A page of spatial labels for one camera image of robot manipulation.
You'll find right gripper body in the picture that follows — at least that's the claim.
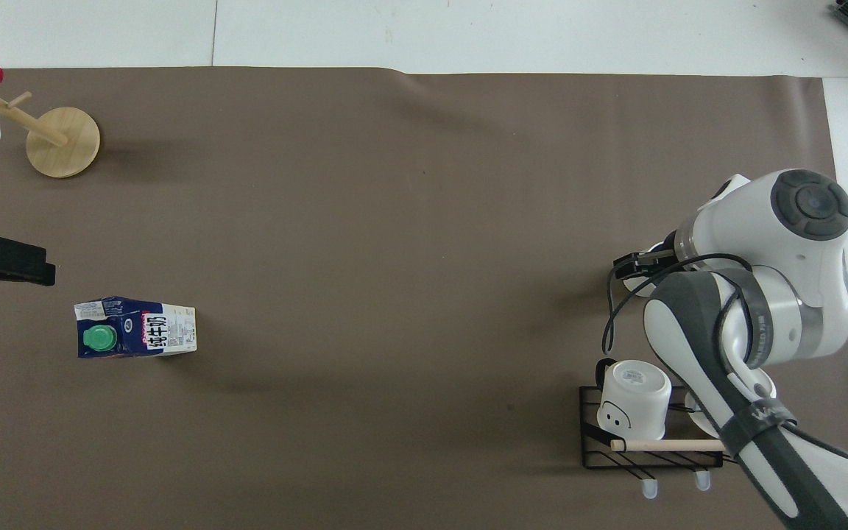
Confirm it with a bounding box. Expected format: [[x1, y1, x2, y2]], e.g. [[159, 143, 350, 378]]
[[642, 249, 680, 279]]

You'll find white cup with face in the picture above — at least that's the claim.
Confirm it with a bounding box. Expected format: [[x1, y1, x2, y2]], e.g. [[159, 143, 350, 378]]
[[595, 358, 673, 443]]

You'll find blue and white milk carton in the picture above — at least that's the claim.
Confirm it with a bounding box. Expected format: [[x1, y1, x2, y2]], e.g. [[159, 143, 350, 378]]
[[74, 296, 197, 360]]

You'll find wooden mug tree stand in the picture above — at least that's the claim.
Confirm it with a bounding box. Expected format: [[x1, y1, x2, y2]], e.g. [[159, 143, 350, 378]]
[[0, 79, 102, 179]]

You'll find black stand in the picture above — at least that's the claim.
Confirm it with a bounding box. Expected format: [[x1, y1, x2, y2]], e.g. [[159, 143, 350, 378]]
[[0, 233, 57, 294]]

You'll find black cable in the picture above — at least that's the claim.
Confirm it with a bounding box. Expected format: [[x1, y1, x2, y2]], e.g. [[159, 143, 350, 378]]
[[601, 252, 760, 369]]

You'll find black wire cup rack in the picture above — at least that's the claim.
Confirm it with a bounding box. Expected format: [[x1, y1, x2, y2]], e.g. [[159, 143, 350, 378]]
[[579, 384, 727, 500]]

